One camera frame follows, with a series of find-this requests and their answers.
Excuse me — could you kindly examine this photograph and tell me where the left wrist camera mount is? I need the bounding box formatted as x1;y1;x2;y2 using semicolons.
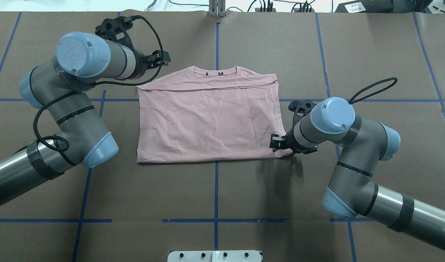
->
95;16;134;49

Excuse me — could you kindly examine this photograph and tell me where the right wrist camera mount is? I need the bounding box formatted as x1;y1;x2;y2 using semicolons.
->
288;99;317;127

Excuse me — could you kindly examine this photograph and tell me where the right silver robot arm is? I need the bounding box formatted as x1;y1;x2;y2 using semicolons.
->
269;97;445;251

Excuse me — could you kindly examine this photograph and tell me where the pink Snoopy t-shirt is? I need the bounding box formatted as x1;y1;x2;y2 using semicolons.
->
136;66;292;163

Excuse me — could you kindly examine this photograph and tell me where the aluminium frame post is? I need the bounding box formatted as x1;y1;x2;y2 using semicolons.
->
208;0;227;17

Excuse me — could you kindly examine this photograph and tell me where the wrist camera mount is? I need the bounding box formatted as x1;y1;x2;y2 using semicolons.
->
288;99;317;127
95;16;134;49

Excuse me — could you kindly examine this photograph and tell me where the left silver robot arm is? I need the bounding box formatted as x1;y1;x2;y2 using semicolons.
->
0;32;170;206

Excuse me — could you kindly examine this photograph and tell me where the black device top right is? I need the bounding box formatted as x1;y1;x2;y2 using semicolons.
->
334;0;433;13

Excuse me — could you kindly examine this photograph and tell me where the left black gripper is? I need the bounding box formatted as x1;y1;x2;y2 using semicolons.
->
135;51;171;79

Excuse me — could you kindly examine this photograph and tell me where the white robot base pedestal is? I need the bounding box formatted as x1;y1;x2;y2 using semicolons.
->
167;249;263;262

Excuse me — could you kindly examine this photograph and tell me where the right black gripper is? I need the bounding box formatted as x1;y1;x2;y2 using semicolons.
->
269;129;317;154

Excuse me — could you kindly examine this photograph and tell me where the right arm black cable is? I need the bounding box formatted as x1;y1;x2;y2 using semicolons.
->
347;77;398;105

